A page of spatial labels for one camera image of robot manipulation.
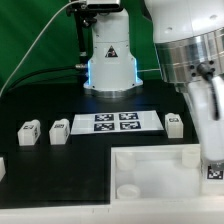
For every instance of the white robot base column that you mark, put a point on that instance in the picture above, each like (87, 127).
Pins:
(112, 69)

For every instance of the white block at left edge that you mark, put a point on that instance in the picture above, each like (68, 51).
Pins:
(2, 169)

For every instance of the white sheet with markers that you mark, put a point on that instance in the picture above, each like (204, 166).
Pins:
(116, 122)

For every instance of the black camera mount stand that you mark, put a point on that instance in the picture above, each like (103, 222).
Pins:
(84, 18)

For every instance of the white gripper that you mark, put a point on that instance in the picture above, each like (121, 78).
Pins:
(210, 131)

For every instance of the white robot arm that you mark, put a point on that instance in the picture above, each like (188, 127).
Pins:
(189, 41)

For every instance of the white square table top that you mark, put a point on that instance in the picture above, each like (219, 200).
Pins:
(156, 172)

